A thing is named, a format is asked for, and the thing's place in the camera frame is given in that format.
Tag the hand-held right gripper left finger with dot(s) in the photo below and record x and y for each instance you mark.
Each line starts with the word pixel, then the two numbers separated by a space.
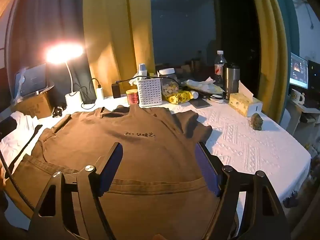
pixel 113 170

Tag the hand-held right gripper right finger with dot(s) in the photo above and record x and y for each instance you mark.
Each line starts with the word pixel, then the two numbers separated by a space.
pixel 206 170

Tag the brown t-shirt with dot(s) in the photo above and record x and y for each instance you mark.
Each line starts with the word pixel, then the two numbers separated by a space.
pixel 150 155

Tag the dark phone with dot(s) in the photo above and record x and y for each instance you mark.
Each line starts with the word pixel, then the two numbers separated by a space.
pixel 200 103

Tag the white round case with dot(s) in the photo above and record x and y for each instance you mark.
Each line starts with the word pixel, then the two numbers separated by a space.
pixel 217 98

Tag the red can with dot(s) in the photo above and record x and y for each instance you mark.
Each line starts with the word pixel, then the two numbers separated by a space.
pixel 132 97

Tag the yellow tissue box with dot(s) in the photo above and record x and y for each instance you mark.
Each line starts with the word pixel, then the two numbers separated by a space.
pixel 243 105

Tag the small white bottle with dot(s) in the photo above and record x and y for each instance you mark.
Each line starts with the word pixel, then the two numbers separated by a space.
pixel 195 95

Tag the yellow snack packet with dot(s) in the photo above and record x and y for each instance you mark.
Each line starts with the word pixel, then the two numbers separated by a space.
pixel 178 97

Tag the white charger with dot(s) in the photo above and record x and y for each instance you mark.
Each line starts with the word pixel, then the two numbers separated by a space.
pixel 100 92

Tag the black charger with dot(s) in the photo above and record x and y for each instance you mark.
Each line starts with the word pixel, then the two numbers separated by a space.
pixel 116 90

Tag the white desk lamp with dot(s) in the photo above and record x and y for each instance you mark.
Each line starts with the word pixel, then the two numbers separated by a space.
pixel 73 100

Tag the small black clip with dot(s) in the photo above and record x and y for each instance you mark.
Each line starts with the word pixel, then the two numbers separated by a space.
pixel 58 111

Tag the white plastic packet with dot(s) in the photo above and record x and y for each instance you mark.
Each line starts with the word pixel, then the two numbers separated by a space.
pixel 202 86

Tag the white plastic basket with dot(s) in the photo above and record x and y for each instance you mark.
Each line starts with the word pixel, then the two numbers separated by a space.
pixel 150 93

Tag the steel tumbler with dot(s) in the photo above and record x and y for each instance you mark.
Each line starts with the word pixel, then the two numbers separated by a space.
pixel 231 82

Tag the clear jar with white lid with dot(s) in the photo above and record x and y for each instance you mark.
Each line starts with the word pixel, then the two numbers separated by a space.
pixel 170 85

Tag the cardboard box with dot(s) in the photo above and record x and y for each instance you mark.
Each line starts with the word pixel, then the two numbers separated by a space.
pixel 35 106

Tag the white cloth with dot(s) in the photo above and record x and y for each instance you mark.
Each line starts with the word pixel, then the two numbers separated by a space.
pixel 22 125

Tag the clear water bottle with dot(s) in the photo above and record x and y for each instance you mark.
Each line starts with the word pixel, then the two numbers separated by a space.
pixel 220 67

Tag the white bottle with blue cap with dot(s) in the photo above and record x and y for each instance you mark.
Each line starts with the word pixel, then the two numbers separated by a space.
pixel 142 69

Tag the white side desk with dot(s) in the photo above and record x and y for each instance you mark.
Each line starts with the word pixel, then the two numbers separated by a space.
pixel 300 112

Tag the white mug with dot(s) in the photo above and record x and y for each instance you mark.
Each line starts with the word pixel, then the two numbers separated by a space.
pixel 296 96

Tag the tablet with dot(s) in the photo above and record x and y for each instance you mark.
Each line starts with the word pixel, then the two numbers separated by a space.
pixel 32 80

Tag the computer monitor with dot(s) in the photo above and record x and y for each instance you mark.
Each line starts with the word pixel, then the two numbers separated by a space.
pixel 298 71

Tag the yellow curtain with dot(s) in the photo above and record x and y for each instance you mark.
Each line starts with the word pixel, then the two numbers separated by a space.
pixel 270 42
pixel 117 30

